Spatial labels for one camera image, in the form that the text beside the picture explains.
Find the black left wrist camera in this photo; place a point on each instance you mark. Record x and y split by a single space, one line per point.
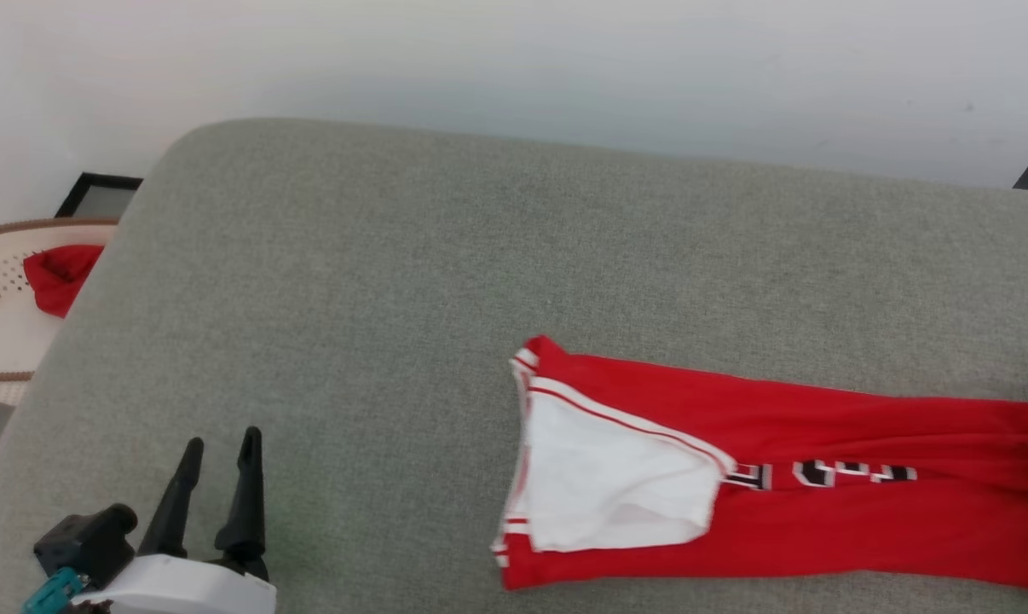
88 541

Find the black framed panel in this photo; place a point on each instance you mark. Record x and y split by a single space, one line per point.
96 198

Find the cream perforated laundry basket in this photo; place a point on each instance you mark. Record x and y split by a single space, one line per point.
2 341

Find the red cloth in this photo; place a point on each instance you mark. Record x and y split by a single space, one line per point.
58 273

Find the grey fabric sofa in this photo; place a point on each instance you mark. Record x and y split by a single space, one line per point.
352 298

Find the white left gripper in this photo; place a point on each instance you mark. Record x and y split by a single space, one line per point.
190 590

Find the red and white jersey garment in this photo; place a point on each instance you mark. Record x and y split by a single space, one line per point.
821 512

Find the teal left camera connector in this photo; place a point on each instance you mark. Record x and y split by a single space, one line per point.
49 593

